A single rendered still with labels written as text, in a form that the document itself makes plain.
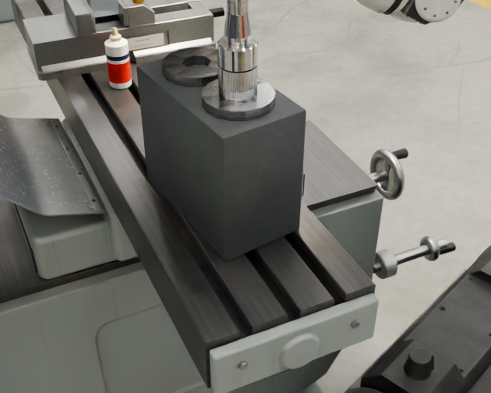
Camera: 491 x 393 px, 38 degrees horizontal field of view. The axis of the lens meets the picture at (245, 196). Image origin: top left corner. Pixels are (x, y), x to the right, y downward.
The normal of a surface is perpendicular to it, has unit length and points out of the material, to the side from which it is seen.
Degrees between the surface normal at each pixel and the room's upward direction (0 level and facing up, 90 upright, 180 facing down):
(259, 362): 90
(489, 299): 0
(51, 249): 90
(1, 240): 0
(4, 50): 0
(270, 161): 90
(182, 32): 90
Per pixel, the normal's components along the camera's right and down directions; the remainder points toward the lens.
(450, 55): 0.00, -0.80
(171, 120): -0.83, 0.33
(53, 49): 0.38, 0.55
